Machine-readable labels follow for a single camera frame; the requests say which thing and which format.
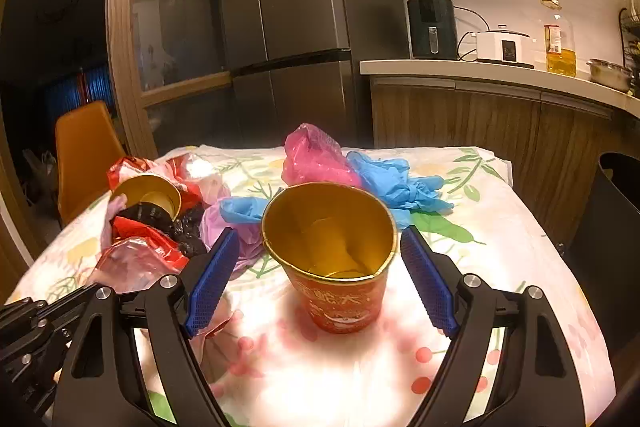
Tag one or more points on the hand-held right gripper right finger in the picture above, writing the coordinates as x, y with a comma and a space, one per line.
430, 282

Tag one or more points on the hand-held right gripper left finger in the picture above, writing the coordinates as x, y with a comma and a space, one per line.
212, 287

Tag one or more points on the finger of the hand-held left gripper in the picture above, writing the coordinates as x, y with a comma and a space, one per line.
35, 332

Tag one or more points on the black plastic bag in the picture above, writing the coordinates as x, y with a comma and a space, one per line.
189, 232

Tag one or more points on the light pink plastic bag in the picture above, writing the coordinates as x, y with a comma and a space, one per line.
212, 222

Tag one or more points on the red foil wrapper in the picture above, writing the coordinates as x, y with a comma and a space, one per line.
145, 257

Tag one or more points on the blue nitrile glove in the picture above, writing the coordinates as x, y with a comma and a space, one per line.
375, 177
240, 209
420, 202

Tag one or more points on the red paper cup gold inside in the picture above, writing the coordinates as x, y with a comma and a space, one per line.
340, 307

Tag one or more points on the black paper cup gold inside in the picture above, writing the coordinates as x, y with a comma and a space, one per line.
145, 197

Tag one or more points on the black trash bin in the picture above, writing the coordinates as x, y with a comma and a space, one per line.
610, 232

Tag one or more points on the floral tablecloth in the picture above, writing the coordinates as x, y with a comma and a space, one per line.
500, 247

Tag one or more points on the red snack wrapper clear window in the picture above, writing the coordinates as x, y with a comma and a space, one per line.
190, 172

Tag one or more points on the white plastic bag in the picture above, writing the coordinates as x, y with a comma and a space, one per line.
42, 172

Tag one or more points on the wooden kitchen counter cabinet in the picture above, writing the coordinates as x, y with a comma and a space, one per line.
450, 122

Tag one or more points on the magenta plastic bag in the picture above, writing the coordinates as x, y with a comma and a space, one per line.
315, 162

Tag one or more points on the orange chair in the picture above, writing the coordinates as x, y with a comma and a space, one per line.
85, 147

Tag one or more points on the blue curtain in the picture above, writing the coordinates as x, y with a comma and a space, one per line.
65, 92

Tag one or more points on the white rice cooker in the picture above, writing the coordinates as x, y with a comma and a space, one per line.
502, 47

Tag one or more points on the wooden glass-panel door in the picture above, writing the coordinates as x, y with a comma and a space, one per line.
120, 57

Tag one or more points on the black air fryer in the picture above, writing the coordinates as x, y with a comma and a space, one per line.
430, 32

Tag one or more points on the cooking oil bottle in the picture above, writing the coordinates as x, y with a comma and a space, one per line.
560, 57

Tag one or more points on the steel pot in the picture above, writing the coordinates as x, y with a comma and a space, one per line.
610, 77

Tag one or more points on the grey steel refrigerator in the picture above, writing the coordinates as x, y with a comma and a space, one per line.
300, 7

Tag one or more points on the black dish rack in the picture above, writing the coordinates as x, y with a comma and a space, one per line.
631, 37

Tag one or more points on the white plates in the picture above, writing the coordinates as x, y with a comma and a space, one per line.
635, 2

